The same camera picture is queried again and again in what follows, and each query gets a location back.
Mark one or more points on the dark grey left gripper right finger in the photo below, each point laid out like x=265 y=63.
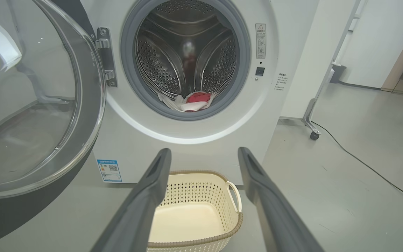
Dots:
x=275 y=217

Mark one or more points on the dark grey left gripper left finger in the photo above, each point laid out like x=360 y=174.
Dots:
x=135 y=210

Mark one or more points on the white red-striped garment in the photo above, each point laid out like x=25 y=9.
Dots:
x=173 y=104

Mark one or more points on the round grey glass washer door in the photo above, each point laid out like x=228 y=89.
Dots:
x=30 y=105

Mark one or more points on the cream perforated laundry basket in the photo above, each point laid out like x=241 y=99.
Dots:
x=191 y=220

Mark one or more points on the white front-load washing machine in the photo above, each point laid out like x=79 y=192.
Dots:
x=194 y=136

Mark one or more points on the black door latch socket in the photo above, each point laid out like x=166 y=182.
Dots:
x=260 y=71

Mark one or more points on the grey rubber door gasket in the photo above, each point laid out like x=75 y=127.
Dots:
x=127 y=63

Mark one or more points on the metal door hinge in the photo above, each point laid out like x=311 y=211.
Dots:
x=104 y=52

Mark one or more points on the blue energy label sticker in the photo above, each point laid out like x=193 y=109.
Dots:
x=109 y=170

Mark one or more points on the perforated steel washer drum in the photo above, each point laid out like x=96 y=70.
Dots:
x=159 y=59

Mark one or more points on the white wheeled partition panel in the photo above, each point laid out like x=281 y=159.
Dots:
x=310 y=63

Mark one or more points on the grey warning label sticker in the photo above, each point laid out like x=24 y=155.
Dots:
x=261 y=41

